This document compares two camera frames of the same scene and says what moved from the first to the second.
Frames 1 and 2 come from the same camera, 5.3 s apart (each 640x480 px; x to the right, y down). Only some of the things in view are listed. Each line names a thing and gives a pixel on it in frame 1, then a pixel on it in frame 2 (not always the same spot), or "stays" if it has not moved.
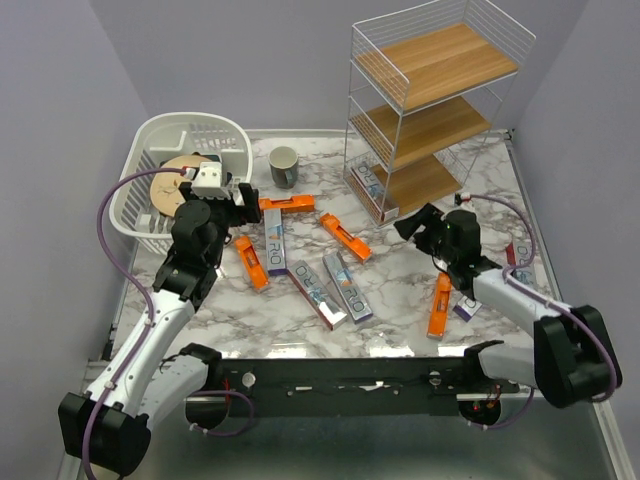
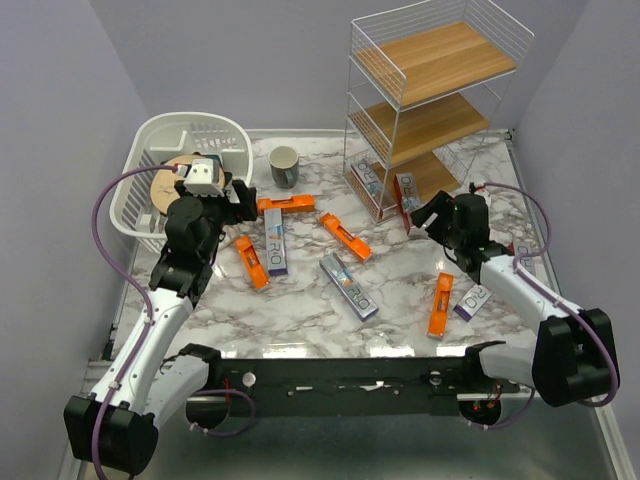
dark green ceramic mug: x=283 y=162 stays
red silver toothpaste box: x=518 y=252 stays
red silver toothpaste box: x=326 y=306 → x=407 y=198
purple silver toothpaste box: x=466 y=307 stays
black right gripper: x=428 y=215 → x=442 y=203
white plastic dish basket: x=165 y=137 stays
